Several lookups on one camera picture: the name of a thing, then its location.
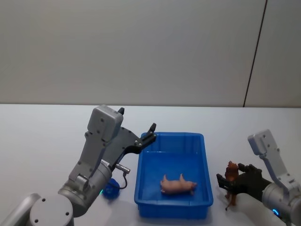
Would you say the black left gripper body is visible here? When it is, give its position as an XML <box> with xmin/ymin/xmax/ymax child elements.
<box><xmin>103</xmin><ymin>126</ymin><xmax>142</xmax><ymax>170</ymax></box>

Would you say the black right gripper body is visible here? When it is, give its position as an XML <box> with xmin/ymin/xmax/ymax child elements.
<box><xmin>235</xmin><ymin>164</ymin><xmax>273</xmax><ymax>201</ymax></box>

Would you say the brown animal toy figure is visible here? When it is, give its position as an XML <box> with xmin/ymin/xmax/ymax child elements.
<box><xmin>224</xmin><ymin>160</ymin><xmax>241</xmax><ymax>211</ymax></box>

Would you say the blue plastic bin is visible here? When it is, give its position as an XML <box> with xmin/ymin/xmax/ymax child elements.
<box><xmin>134</xmin><ymin>131</ymin><xmax>214</xmax><ymax>218</ymax></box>

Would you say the small blue plastic toy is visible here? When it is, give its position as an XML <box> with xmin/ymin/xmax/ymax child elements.
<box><xmin>103</xmin><ymin>178</ymin><xmax>121</xmax><ymax>200</ymax></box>

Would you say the pink pig toy figure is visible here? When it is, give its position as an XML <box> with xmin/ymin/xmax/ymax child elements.
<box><xmin>160</xmin><ymin>173</ymin><xmax>198</xmax><ymax>196</ymax></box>

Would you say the thin dark cable silver plug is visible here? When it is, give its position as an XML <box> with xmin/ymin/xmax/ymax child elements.
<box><xmin>114</xmin><ymin>163</ymin><xmax>129</xmax><ymax>189</ymax></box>

